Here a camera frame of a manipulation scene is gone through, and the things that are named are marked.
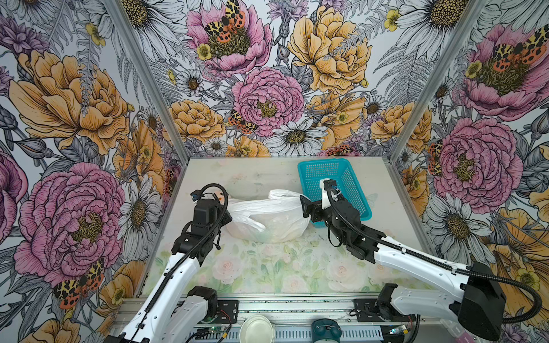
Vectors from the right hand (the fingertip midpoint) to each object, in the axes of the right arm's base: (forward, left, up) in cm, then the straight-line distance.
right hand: (310, 198), depth 77 cm
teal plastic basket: (+20, -22, -19) cm, 35 cm away
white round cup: (-35, +20, -23) cm, 47 cm away
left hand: (-2, +32, -6) cm, 33 cm away
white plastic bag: (-1, +11, -11) cm, 16 cm away
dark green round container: (-37, -1, -15) cm, 40 cm away
